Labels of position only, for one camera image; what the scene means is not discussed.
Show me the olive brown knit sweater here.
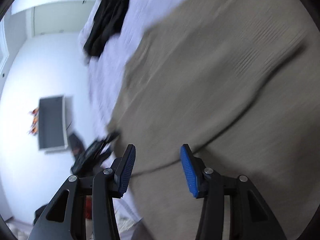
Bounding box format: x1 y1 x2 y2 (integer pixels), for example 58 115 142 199
108 0 319 239

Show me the wall mounted television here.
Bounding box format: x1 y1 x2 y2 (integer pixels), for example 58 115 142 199
38 95 68 152

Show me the lavender embossed bed blanket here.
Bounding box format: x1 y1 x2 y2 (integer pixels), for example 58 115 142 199
77 0 208 230

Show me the orange flower decoration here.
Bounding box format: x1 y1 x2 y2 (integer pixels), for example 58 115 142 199
29 107 39 135

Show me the black garment on bed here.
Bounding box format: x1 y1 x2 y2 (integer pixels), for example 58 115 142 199
84 0 130 57

